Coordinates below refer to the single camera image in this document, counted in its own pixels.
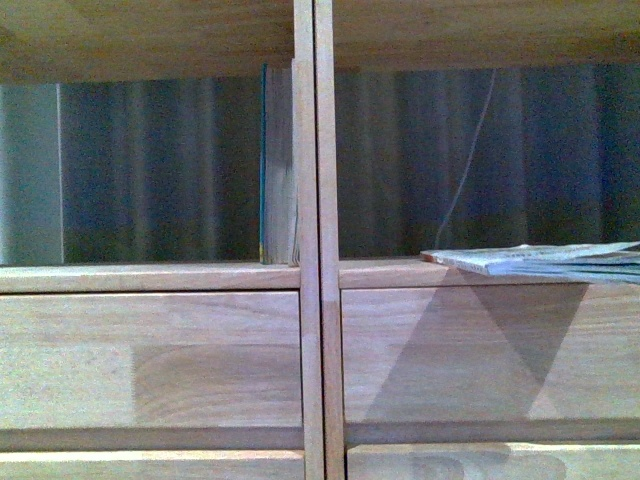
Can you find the dark blue pleated curtain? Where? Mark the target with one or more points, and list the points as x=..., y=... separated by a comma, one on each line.
x=168, y=170

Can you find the left wooden shelf unit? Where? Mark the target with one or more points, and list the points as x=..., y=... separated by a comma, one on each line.
x=159, y=369

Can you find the flat lying magazine stack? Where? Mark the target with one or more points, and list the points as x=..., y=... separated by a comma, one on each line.
x=616, y=262

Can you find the wooden shelf unit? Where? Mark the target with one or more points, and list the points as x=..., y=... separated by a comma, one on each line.
x=436, y=373
x=159, y=369

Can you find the right wooden shelf unit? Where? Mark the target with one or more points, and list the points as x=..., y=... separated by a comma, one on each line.
x=436, y=373

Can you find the upright teal cover book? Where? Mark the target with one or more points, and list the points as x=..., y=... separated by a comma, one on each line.
x=278, y=201

